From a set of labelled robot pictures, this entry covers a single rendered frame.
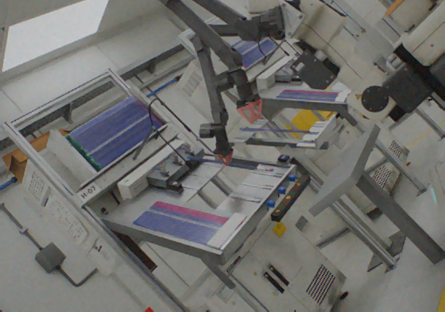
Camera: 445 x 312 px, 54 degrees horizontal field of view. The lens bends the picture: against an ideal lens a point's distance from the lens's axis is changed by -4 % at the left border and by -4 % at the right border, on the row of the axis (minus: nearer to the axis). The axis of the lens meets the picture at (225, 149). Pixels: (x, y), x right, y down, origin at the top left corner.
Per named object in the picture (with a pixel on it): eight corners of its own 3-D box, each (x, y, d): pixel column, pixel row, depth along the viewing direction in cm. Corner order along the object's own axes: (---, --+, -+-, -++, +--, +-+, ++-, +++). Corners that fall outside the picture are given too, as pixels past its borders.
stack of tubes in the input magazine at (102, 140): (164, 125, 257) (132, 93, 259) (100, 170, 222) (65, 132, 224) (156, 137, 266) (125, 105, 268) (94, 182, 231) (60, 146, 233)
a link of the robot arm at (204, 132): (220, 111, 207) (227, 113, 215) (197, 112, 211) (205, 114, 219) (219, 136, 206) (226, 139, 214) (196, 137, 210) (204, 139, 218)
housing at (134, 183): (191, 161, 262) (186, 140, 256) (135, 209, 228) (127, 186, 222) (180, 159, 267) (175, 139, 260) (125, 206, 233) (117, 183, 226)
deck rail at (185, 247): (226, 263, 179) (222, 251, 176) (223, 266, 177) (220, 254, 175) (106, 225, 218) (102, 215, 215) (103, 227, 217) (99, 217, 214)
